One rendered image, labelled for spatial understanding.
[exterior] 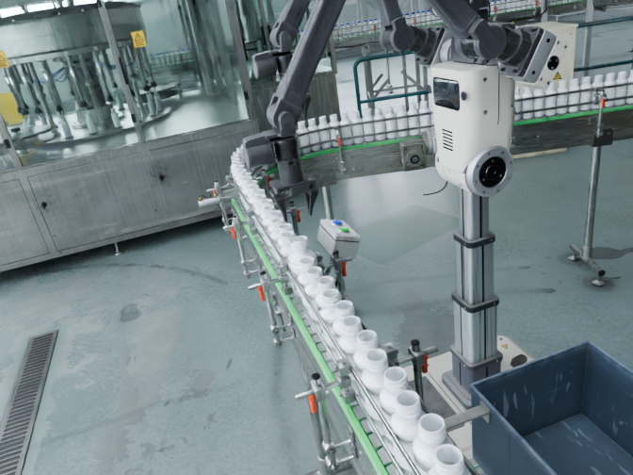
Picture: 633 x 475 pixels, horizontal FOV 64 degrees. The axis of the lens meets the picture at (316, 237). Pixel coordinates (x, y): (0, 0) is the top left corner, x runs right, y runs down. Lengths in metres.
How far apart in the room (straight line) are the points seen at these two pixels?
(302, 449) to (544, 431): 1.24
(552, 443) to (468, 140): 0.82
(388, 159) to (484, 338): 1.21
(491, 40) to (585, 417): 0.93
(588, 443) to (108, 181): 3.80
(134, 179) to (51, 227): 0.75
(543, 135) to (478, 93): 1.49
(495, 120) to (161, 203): 3.32
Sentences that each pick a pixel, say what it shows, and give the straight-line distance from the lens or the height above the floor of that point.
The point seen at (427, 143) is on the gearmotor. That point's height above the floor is 0.99.
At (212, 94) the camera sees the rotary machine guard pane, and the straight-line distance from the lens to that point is 4.32.
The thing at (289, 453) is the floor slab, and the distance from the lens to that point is 2.37.
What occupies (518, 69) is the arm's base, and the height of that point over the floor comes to 1.50.
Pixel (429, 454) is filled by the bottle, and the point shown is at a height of 1.13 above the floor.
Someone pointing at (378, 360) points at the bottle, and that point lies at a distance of 0.94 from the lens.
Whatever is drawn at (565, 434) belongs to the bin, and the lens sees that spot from 1.40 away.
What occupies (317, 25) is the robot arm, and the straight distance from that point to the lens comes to 1.17.
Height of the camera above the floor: 1.74
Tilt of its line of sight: 25 degrees down
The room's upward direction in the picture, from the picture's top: 9 degrees counter-clockwise
